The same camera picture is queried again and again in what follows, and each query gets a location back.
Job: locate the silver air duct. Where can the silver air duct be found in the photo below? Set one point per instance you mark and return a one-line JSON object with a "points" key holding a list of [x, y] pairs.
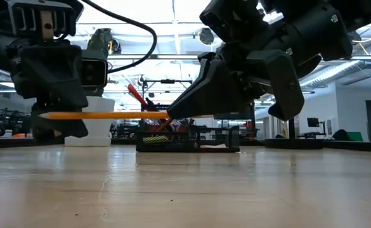
{"points": [[334, 72]]}

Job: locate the black bag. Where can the black bag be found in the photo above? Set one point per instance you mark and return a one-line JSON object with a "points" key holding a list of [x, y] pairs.
{"points": [[340, 136]]}

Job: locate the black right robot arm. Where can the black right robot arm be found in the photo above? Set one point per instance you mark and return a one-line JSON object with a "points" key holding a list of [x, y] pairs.
{"points": [[362, 9]]}

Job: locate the white hexagonal plant pot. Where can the white hexagonal plant pot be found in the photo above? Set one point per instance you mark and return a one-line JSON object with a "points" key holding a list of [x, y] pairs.
{"points": [[104, 133]]}

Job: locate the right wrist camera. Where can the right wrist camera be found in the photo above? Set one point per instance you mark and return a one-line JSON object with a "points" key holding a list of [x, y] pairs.
{"points": [[232, 19]]}

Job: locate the black mesh desk organizer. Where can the black mesh desk organizer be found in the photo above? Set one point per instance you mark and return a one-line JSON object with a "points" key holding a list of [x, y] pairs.
{"points": [[217, 137]]}

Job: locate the green cactus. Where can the green cactus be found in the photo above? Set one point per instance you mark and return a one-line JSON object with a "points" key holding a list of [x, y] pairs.
{"points": [[99, 41]]}

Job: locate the black gantry frame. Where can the black gantry frame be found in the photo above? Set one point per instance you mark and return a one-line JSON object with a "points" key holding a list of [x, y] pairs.
{"points": [[167, 81]]}

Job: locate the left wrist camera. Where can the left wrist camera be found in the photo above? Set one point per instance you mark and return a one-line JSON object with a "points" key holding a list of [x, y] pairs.
{"points": [[93, 73]]}

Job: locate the small desk monitor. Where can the small desk monitor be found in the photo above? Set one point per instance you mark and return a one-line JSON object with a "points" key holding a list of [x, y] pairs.
{"points": [[313, 122]]}

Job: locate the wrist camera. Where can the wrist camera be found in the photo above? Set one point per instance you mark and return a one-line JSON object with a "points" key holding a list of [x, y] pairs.
{"points": [[232, 19], [93, 73]]}

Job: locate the background robot workstation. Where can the background robot workstation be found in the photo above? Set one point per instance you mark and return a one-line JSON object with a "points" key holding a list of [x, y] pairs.
{"points": [[1, 123]]}

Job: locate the green chair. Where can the green chair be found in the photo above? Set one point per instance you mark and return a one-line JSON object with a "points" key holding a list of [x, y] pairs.
{"points": [[356, 136]]}

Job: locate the yellow-green eraser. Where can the yellow-green eraser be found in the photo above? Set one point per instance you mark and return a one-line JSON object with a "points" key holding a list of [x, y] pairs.
{"points": [[156, 139]]}

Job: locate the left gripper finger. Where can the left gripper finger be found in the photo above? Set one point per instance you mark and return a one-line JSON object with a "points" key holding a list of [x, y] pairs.
{"points": [[58, 130], [52, 76]]}

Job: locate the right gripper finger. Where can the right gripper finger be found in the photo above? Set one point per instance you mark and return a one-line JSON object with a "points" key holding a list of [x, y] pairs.
{"points": [[217, 92], [283, 88]]}

